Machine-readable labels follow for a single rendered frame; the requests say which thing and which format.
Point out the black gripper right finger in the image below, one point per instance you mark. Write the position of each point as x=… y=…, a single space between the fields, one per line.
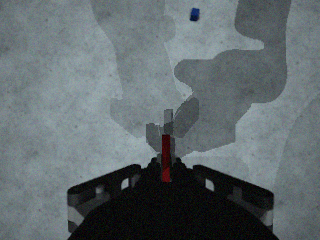
x=257 y=200

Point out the small blue block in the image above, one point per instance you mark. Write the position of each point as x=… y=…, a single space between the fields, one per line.
x=194 y=14

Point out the red rod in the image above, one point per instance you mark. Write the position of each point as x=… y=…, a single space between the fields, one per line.
x=166 y=153

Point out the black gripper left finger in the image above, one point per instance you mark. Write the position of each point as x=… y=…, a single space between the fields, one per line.
x=84 y=197

